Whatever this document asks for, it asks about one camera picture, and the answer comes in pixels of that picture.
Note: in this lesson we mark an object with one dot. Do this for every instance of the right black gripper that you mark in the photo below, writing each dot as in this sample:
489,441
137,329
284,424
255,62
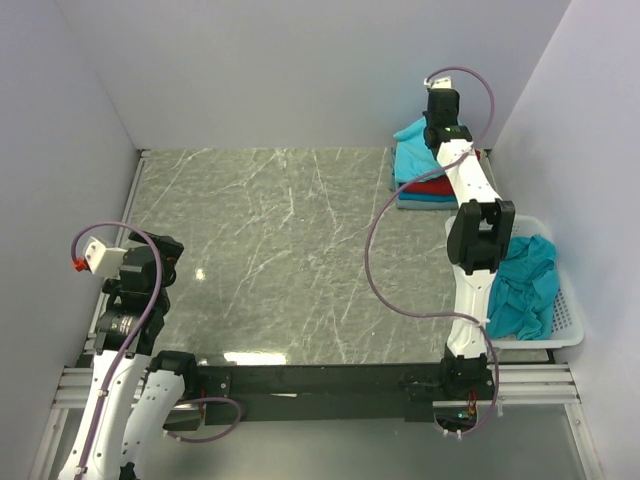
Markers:
426,117

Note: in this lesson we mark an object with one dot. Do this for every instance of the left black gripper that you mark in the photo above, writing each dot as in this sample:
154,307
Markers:
170,252

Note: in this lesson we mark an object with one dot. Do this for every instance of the light blue t-shirt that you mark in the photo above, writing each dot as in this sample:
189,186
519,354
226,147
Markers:
412,157

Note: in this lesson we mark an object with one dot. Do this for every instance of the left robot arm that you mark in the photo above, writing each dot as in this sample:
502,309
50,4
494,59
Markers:
131,391

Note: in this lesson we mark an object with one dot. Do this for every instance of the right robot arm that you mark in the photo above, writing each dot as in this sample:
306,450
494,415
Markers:
479,236

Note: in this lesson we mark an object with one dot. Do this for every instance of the red folded t-shirt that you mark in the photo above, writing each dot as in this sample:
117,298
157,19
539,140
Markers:
439,186

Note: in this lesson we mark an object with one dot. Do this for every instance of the grey-blue folded t-shirt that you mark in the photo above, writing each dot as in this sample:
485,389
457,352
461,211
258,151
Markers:
415,204

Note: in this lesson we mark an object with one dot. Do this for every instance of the black base beam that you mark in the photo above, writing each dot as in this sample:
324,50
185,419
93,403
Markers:
336,392

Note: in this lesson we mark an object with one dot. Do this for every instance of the teal t-shirt in basket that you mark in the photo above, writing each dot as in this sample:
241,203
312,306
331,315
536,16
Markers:
524,291

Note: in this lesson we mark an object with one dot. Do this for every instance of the white plastic basket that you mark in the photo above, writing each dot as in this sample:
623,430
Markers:
565,330

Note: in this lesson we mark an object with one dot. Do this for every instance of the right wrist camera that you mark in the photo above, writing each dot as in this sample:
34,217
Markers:
440,83

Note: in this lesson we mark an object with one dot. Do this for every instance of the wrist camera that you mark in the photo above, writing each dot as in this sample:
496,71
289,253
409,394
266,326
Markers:
440,83
101,258

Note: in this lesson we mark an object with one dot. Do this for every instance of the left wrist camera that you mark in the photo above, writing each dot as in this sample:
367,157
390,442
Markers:
101,258

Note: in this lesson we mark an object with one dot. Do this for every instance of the aluminium rail frame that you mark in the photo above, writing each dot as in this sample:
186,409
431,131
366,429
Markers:
526,374

